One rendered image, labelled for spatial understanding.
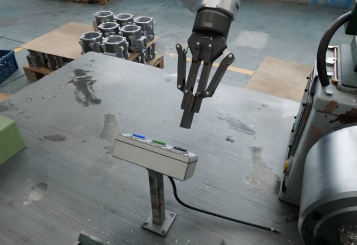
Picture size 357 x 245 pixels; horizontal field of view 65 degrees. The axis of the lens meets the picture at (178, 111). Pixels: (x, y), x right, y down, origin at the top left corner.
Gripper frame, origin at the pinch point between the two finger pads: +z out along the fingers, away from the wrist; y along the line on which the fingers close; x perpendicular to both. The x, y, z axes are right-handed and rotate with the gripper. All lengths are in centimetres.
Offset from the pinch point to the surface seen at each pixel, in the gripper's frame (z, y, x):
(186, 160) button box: 9.3, 2.9, -3.2
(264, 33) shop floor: -135, -27, 343
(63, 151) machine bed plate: 24, -47, 23
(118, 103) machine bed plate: 4, -46, 47
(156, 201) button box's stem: 22.9, -4.5, 7.8
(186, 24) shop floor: -128, -141, 333
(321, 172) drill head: 4.6, 26.7, -0.4
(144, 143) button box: 8.7, -6.7, -3.2
